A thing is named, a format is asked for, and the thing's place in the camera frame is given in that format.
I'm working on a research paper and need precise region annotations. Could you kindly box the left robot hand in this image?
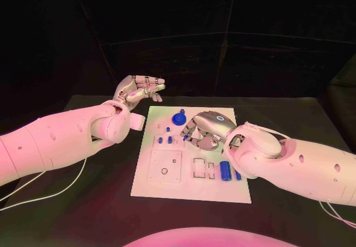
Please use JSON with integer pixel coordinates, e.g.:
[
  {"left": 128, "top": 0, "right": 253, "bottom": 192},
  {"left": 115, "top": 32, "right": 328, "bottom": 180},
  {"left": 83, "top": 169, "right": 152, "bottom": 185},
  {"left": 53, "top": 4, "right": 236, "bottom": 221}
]
[{"left": 112, "top": 75, "right": 167, "bottom": 112}]

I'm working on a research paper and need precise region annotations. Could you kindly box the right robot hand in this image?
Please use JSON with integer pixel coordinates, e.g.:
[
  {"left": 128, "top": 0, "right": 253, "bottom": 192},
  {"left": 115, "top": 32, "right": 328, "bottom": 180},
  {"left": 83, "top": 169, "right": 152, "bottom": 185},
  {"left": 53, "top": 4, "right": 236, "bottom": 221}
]
[{"left": 180, "top": 111, "right": 237, "bottom": 151}]

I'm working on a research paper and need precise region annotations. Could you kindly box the white task board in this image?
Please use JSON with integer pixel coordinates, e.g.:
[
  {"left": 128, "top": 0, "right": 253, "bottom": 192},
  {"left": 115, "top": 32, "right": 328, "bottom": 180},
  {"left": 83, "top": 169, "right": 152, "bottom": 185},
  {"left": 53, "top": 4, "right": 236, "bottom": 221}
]
[{"left": 129, "top": 105, "right": 252, "bottom": 204}]

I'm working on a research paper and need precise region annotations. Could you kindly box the blue gear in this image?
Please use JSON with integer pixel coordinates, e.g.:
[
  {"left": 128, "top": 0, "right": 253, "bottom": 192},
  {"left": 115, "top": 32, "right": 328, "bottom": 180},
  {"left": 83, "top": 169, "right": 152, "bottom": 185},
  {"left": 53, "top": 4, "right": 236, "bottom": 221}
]
[{"left": 171, "top": 113, "right": 186, "bottom": 126}]

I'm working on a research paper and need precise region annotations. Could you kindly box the long blue cylinder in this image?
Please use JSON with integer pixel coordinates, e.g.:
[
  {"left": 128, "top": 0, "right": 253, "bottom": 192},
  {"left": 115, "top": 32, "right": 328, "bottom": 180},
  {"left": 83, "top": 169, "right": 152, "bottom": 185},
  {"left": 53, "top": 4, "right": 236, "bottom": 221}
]
[{"left": 219, "top": 161, "right": 233, "bottom": 182}]

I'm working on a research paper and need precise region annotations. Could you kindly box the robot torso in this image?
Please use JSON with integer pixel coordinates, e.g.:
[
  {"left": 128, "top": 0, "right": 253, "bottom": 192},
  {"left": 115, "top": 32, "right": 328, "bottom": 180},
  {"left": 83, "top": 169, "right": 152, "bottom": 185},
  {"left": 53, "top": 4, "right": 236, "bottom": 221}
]
[{"left": 121, "top": 227, "right": 299, "bottom": 247}]

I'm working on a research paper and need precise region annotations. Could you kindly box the white cable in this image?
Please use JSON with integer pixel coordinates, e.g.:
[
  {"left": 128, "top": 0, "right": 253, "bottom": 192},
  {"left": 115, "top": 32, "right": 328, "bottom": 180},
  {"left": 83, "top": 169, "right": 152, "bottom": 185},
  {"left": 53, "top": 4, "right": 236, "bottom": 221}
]
[
  {"left": 0, "top": 170, "right": 46, "bottom": 202},
  {"left": 0, "top": 157, "right": 88, "bottom": 211},
  {"left": 327, "top": 202, "right": 356, "bottom": 223},
  {"left": 318, "top": 201, "right": 356, "bottom": 227}
]

